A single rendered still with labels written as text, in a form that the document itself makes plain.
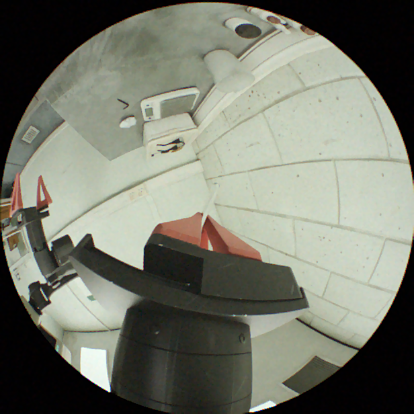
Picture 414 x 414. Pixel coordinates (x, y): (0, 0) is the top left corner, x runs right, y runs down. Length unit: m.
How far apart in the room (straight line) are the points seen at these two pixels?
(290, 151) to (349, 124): 0.27
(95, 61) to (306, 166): 0.69
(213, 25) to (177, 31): 0.09
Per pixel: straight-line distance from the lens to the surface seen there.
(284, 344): 1.19
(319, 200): 0.53
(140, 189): 1.06
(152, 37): 0.43
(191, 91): 0.66
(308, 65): 0.51
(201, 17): 0.44
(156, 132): 0.79
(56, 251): 0.34
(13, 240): 2.23
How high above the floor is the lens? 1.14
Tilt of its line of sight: 14 degrees up
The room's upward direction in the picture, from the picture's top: 159 degrees clockwise
